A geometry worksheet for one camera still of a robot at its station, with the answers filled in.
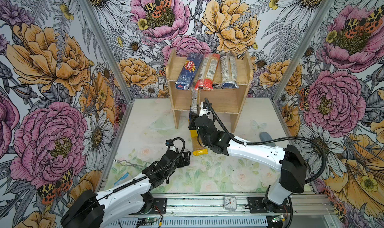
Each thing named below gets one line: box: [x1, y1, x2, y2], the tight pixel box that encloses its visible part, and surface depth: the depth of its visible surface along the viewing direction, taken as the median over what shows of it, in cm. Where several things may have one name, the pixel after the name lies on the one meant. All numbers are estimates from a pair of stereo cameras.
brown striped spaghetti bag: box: [191, 89, 198, 115], surface depth 79 cm
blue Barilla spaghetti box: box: [175, 52, 204, 91], surface depth 71 cm
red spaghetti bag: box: [195, 53, 221, 91], surface depth 70 cm
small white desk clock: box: [223, 196, 237, 211], surface depth 75 cm
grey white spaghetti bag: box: [220, 53, 239, 89], surface depth 70 cm
